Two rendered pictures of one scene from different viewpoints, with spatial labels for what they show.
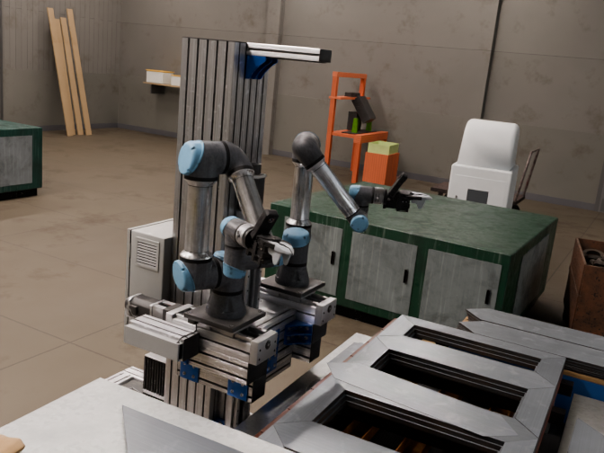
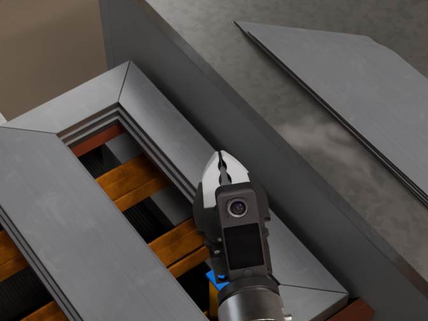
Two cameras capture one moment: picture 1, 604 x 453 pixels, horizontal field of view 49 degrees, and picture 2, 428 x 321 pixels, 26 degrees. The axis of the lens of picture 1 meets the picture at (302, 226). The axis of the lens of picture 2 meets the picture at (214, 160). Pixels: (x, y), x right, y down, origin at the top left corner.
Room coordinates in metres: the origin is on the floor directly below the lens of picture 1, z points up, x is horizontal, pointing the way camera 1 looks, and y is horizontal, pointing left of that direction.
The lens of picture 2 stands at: (2.47, 0.35, 2.37)
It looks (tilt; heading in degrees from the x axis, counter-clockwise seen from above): 52 degrees down; 208
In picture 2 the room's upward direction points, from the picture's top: straight up
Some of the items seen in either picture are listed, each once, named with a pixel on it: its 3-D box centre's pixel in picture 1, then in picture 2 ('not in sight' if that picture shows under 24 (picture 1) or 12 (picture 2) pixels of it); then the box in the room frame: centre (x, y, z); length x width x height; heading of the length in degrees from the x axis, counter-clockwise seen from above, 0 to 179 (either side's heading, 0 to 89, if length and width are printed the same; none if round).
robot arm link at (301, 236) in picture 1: (295, 244); not in sight; (2.81, 0.02, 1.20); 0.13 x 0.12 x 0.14; 178
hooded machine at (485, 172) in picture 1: (482, 187); not in sight; (7.73, -2.05, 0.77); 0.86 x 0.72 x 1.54; 155
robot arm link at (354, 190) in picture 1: (360, 194); not in sight; (2.92, -0.25, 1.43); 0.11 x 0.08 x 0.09; 88
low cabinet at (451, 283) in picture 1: (415, 254); not in sight; (5.78, -1.04, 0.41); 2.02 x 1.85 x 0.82; 61
